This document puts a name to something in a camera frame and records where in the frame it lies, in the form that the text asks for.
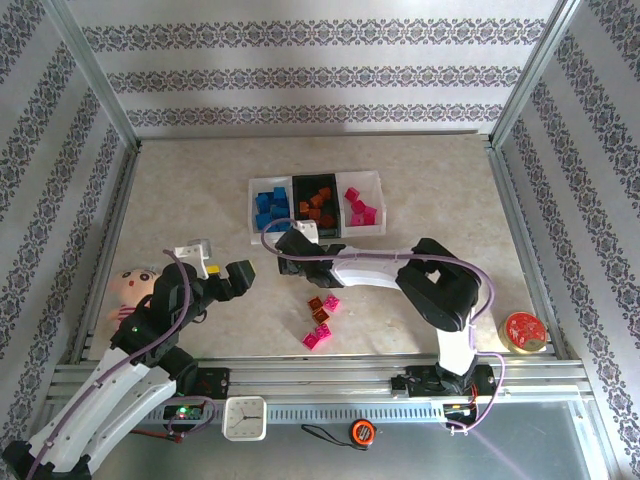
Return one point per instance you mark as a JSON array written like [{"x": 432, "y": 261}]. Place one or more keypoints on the blue lego brick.
[
  {"x": 282, "y": 215},
  {"x": 264, "y": 222},
  {"x": 281, "y": 204},
  {"x": 266, "y": 210},
  {"x": 280, "y": 227},
  {"x": 263, "y": 199},
  {"x": 281, "y": 193}
]

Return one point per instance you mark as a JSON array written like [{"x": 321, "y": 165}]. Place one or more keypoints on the pink lego brick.
[
  {"x": 332, "y": 303},
  {"x": 323, "y": 332},
  {"x": 311, "y": 341},
  {"x": 352, "y": 194},
  {"x": 369, "y": 215},
  {"x": 356, "y": 219},
  {"x": 358, "y": 206}
]

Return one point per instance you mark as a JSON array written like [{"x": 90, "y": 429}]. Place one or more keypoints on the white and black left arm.
[{"x": 115, "y": 400}]

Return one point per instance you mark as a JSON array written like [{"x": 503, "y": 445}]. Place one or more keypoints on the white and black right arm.
[{"x": 370, "y": 272}]

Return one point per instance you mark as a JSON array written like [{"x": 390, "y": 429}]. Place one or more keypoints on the plush doll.
[{"x": 132, "y": 287}]

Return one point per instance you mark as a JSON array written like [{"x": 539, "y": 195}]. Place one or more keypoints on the orange lego brick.
[
  {"x": 317, "y": 201},
  {"x": 314, "y": 214},
  {"x": 325, "y": 193},
  {"x": 320, "y": 315},
  {"x": 304, "y": 207},
  {"x": 315, "y": 303},
  {"x": 327, "y": 222}
]

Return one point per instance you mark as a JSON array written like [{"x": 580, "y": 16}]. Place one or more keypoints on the white plastic bin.
[
  {"x": 377, "y": 190},
  {"x": 252, "y": 220}
]

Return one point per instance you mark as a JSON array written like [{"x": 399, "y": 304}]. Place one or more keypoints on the black plastic bin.
[{"x": 334, "y": 182}]

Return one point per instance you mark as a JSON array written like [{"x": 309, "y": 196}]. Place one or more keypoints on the circuit board with green light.
[{"x": 185, "y": 412}]

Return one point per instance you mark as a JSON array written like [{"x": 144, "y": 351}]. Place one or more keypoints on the white square clock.
[{"x": 244, "y": 418}]

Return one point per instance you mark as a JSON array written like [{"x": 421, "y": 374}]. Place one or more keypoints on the red round tin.
[{"x": 522, "y": 331}]

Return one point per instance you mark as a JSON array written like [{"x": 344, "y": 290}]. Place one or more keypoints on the aluminium side rail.
[
  {"x": 530, "y": 250},
  {"x": 107, "y": 240}
]

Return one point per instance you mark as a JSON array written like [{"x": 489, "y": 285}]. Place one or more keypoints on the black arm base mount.
[
  {"x": 215, "y": 382},
  {"x": 420, "y": 382}
]

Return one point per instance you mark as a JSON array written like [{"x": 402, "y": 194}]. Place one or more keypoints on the aluminium back rail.
[{"x": 315, "y": 135}]

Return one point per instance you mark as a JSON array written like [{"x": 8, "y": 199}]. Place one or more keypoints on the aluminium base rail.
[{"x": 325, "y": 377}]

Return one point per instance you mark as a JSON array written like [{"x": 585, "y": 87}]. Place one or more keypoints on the aluminium frame post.
[
  {"x": 532, "y": 70},
  {"x": 92, "y": 70}
]

